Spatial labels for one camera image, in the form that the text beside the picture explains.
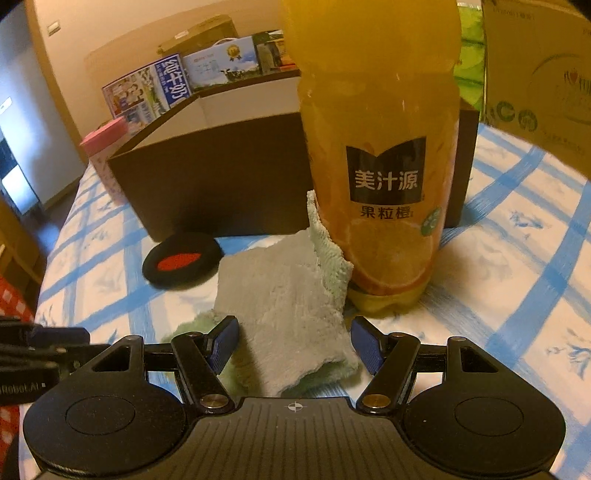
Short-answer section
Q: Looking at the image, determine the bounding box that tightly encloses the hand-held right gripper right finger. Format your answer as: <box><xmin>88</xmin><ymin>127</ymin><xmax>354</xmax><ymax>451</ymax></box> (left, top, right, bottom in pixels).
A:
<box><xmin>350</xmin><ymin>316</ymin><xmax>502</xmax><ymax>413</ymax></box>

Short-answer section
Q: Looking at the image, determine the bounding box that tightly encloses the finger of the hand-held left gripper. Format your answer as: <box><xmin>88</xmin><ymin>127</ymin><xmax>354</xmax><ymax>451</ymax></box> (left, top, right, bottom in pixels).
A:
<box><xmin>0</xmin><ymin>318</ymin><xmax>109</xmax><ymax>371</ymax></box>

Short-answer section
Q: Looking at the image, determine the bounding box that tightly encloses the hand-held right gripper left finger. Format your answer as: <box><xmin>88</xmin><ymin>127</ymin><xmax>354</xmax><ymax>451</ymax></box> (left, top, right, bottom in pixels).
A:
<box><xmin>90</xmin><ymin>315</ymin><xmax>241</xmax><ymax>412</ymax></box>

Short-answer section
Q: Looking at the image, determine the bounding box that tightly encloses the light green towel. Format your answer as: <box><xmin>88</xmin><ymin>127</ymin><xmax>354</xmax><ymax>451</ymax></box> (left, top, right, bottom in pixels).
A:
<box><xmin>171</xmin><ymin>189</ymin><xmax>361</xmax><ymax>398</ymax></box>

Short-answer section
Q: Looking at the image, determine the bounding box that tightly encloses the dark brown storage box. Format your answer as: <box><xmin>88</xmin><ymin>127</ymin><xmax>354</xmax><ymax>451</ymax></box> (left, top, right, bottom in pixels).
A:
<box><xmin>107</xmin><ymin>69</ymin><xmax>478</xmax><ymax>243</ymax></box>

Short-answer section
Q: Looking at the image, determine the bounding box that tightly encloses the red patterned cloth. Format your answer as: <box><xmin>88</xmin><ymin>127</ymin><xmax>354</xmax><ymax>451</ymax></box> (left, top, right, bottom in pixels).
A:
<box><xmin>0</xmin><ymin>272</ymin><xmax>35</xmax><ymax>324</ymax></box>

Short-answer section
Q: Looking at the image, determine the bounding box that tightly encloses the black round pad red spot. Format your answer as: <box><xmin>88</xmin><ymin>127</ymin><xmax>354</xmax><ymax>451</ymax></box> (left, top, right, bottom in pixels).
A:
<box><xmin>142</xmin><ymin>233</ymin><xmax>223</xmax><ymax>283</ymax></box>

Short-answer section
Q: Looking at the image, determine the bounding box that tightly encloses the blue checkered bedsheet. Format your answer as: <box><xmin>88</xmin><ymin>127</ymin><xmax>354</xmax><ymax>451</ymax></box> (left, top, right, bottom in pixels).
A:
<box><xmin>34</xmin><ymin>122</ymin><xmax>591</xmax><ymax>462</ymax></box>

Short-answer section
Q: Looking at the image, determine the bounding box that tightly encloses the pink patterned canister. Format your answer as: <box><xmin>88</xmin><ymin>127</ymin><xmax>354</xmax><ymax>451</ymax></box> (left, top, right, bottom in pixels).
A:
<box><xmin>78</xmin><ymin>116</ymin><xmax>130</xmax><ymax>206</ymax></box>

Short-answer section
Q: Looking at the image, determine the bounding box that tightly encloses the orange juice bottle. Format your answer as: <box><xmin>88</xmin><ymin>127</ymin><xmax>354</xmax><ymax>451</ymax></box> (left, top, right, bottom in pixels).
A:
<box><xmin>279</xmin><ymin>0</ymin><xmax>462</xmax><ymax>319</ymax></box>

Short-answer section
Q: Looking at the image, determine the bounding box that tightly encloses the blue milk carton box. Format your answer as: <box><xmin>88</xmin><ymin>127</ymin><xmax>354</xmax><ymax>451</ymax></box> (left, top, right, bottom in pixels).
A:
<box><xmin>102</xmin><ymin>58</ymin><xmax>192</xmax><ymax>134</ymax></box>

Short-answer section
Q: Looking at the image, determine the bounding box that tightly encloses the green and white milk box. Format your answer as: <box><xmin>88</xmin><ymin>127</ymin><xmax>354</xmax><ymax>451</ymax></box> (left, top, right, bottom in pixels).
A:
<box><xmin>182</xmin><ymin>37</ymin><xmax>259</xmax><ymax>90</ymax></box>

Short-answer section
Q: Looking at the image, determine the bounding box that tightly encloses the stack of green tissue packs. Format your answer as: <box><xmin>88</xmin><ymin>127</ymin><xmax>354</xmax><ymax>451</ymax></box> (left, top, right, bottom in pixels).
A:
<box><xmin>455</xmin><ymin>0</ymin><xmax>488</xmax><ymax>123</ymax></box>

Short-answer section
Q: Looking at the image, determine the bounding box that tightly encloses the brown cardboard box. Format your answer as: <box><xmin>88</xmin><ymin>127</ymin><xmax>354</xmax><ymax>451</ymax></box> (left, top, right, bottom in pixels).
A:
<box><xmin>157</xmin><ymin>15</ymin><xmax>238</xmax><ymax>56</ymax></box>

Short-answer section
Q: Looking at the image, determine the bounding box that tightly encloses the large printed cardboard box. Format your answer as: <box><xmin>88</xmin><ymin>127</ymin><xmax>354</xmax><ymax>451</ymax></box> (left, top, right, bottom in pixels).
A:
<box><xmin>480</xmin><ymin>0</ymin><xmax>591</xmax><ymax>178</ymax></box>

